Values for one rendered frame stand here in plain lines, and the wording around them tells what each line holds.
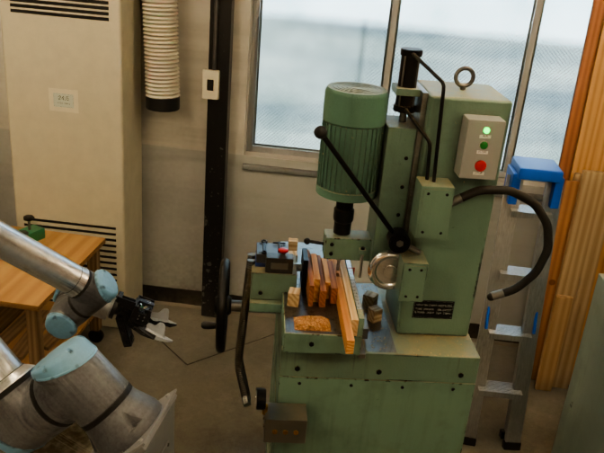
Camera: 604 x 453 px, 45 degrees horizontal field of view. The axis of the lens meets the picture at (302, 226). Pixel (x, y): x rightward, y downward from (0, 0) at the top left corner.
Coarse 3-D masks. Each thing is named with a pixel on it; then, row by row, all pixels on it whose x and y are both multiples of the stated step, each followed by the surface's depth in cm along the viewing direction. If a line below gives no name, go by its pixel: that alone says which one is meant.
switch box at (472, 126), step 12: (468, 120) 185; (480, 120) 185; (492, 120) 186; (504, 120) 186; (468, 132) 186; (480, 132) 186; (492, 132) 186; (468, 144) 187; (492, 144) 188; (456, 156) 195; (468, 156) 189; (480, 156) 189; (492, 156) 189; (456, 168) 194; (468, 168) 190; (492, 168) 190
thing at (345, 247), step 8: (328, 232) 215; (352, 232) 216; (360, 232) 217; (368, 232) 217; (328, 240) 211; (336, 240) 211; (344, 240) 211; (352, 240) 212; (360, 240) 212; (368, 240) 212; (328, 248) 212; (336, 248) 212; (344, 248) 212; (352, 248) 213; (368, 248) 213; (328, 256) 213; (336, 256) 213; (344, 256) 214; (352, 256) 214; (368, 256) 214
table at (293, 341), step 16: (304, 288) 217; (256, 304) 213; (272, 304) 213; (304, 304) 208; (288, 320) 199; (336, 320) 201; (288, 336) 193; (304, 336) 193; (320, 336) 194; (336, 336) 194; (304, 352) 195; (320, 352) 195; (336, 352) 196
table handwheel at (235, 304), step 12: (228, 264) 217; (228, 276) 231; (228, 288) 234; (216, 300) 219; (228, 300) 220; (240, 300) 222; (216, 312) 220; (228, 312) 220; (252, 312) 222; (264, 312) 222; (216, 324) 209; (216, 336) 211; (216, 348) 215
